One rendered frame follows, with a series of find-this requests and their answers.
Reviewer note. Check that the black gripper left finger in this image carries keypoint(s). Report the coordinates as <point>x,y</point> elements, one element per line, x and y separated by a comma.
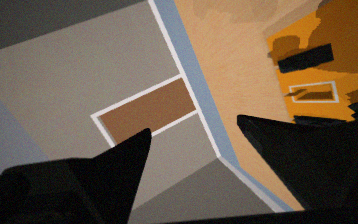
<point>107,183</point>

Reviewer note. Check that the orange flat panel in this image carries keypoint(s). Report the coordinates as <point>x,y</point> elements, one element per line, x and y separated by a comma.
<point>318,64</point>

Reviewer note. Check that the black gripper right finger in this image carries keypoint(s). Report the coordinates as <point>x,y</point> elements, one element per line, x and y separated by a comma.
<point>316,164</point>

